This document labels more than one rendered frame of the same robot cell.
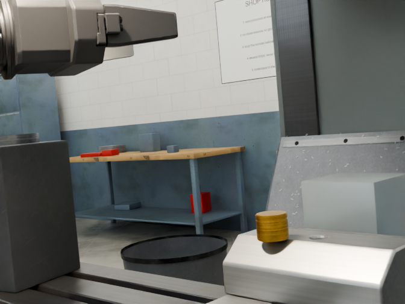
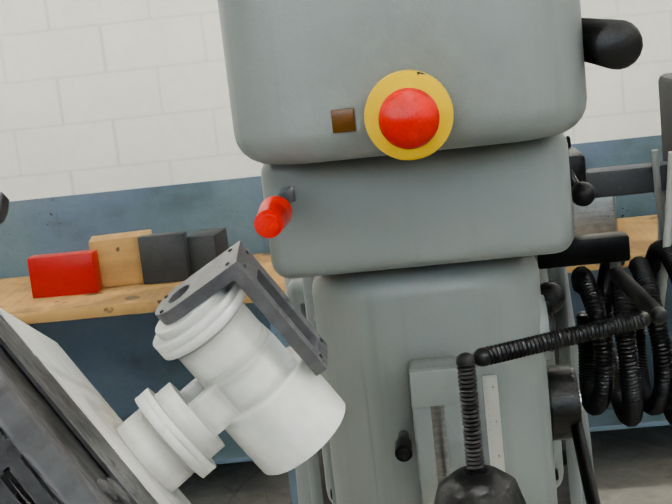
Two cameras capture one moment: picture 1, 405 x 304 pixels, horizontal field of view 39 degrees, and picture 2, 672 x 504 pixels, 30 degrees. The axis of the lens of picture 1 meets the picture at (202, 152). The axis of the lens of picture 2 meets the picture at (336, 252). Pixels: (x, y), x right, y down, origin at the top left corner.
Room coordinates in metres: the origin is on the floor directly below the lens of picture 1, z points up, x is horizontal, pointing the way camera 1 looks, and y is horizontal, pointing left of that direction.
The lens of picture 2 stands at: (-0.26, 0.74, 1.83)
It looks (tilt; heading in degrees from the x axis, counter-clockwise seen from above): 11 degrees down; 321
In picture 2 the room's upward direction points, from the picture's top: 6 degrees counter-clockwise
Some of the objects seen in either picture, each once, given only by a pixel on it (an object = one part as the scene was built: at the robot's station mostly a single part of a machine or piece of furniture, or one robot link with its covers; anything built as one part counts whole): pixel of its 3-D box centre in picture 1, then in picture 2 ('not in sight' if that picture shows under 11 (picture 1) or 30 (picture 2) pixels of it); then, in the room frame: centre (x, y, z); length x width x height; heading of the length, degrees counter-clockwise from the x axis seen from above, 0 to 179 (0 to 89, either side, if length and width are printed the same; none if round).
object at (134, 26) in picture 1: (141, 25); not in sight; (0.46, 0.04, 1.24); 0.06 x 0.02 x 0.03; 116
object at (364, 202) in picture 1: (356, 216); not in sight; (0.43, -0.11, 1.08); 0.06 x 0.05 x 0.06; 45
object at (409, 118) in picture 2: not in sight; (408, 117); (0.35, 0.18, 1.76); 0.04 x 0.03 x 0.04; 47
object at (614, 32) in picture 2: not in sight; (570, 38); (0.46, -0.13, 1.79); 0.45 x 0.04 x 0.04; 137
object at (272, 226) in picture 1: (272, 225); not in sight; (0.40, -0.04, 1.08); 0.02 x 0.02 x 0.02
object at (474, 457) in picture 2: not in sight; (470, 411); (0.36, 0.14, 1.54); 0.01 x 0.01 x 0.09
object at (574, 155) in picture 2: not in sight; (564, 176); (0.49, -0.14, 1.66); 0.12 x 0.04 x 0.04; 137
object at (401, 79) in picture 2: not in sight; (408, 114); (0.37, 0.16, 1.76); 0.06 x 0.02 x 0.06; 47
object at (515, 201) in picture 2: not in sight; (416, 178); (0.57, -0.02, 1.68); 0.34 x 0.24 x 0.10; 137
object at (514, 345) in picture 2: not in sight; (573, 335); (0.34, 0.05, 1.58); 0.17 x 0.01 x 0.01; 74
